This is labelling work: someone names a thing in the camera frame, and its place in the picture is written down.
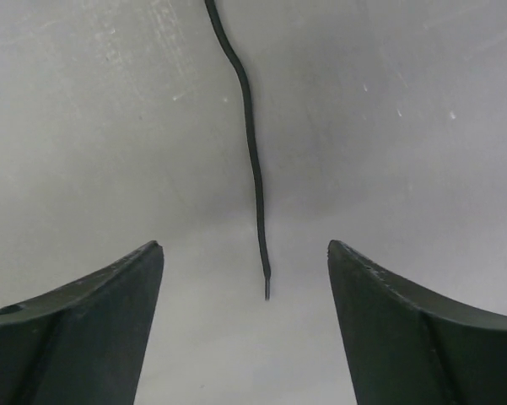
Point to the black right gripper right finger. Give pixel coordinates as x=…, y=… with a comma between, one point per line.
x=406, y=344

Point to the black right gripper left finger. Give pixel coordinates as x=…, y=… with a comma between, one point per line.
x=84, y=342

